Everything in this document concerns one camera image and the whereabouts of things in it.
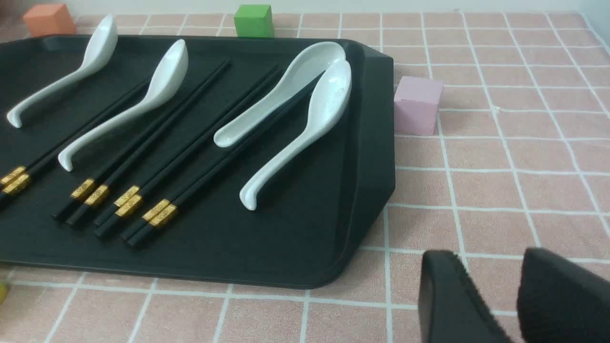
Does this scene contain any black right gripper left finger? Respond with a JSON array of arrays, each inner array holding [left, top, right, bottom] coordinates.
[[418, 251, 512, 343]]

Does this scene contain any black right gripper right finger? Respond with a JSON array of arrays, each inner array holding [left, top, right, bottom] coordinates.
[[517, 248, 610, 343]]

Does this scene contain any pink checkered tablecloth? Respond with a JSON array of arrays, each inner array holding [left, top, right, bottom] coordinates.
[[1, 10, 610, 343]]

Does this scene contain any pink cube block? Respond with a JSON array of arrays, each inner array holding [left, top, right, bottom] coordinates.
[[394, 76, 444, 135]]

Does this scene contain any black plastic tray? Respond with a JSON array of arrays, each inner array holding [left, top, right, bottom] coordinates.
[[1, 35, 395, 289]]

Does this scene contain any white ceramic spoon right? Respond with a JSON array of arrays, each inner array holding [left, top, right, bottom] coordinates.
[[239, 60, 352, 211]]

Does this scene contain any white ceramic spoon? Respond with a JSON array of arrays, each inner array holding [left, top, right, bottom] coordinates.
[[239, 60, 352, 211], [6, 14, 118, 128], [57, 39, 189, 172]]

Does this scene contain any white ceramic spoon upturned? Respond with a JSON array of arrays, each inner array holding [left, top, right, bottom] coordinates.
[[213, 41, 346, 148]]

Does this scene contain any black chopstick gold band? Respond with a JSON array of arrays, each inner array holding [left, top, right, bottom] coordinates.
[[127, 79, 325, 247], [94, 71, 284, 239], [63, 59, 231, 225], [51, 59, 231, 222], [0, 87, 143, 210], [93, 64, 282, 227], [0, 79, 151, 186], [120, 76, 320, 241]]

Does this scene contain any green cube block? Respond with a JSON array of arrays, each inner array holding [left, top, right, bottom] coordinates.
[[234, 4, 275, 38]]

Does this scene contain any white ceramic spoon far left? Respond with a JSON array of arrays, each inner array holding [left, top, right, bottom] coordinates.
[[6, 14, 118, 128]]

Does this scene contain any yellow block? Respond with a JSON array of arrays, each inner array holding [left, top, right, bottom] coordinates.
[[0, 282, 9, 304]]

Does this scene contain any orange cube block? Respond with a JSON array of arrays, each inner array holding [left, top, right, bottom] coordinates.
[[22, 3, 77, 37]]

